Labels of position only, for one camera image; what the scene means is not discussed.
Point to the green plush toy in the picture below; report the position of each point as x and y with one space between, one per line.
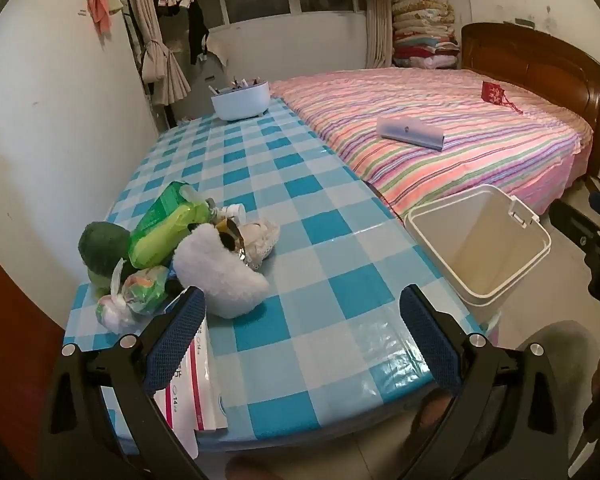
100 245

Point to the grey wall switch plate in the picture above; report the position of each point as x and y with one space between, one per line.
525 23

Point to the cluster of small cosmetic items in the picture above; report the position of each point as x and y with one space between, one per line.
240 85

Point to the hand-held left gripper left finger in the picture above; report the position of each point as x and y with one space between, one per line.
180 340

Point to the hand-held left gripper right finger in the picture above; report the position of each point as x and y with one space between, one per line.
430 340

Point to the cream lace fuzzy pad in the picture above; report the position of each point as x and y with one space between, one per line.
260 245

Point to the black hanging garment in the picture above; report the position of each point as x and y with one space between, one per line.
197 30

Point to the beige tied curtain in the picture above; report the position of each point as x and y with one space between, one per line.
155 60

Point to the pink white flat packet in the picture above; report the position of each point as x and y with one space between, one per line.
195 400

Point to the white plastic bin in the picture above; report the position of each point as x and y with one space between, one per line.
475 250

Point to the red wooden door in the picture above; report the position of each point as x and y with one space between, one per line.
10 360

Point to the shiny gold black wrapper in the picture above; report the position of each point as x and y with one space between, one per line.
229 237

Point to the white fuzzy plush slipper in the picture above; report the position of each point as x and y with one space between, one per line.
215 275

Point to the stack of folded quilts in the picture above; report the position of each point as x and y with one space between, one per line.
425 25

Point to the grey folded pouch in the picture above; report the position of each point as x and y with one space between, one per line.
410 132

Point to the blue white checkered tablecloth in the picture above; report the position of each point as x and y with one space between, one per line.
305 185

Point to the green plastic packet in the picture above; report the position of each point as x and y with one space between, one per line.
165 225

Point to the bed with pink striped sheet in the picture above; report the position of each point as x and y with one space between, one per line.
480 175

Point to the small printed bottle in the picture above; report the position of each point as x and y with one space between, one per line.
234 211

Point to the white plastic bag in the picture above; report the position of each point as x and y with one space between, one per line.
112 315

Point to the pink hanging cloth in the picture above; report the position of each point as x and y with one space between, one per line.
100 2

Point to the red tasselled pouch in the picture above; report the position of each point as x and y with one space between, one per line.
495 92

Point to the brown wooden headboard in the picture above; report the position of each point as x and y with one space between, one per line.
545 60

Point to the beige striped curtain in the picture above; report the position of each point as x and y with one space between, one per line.
378 30

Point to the white round bowl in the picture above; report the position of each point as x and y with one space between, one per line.
240 104

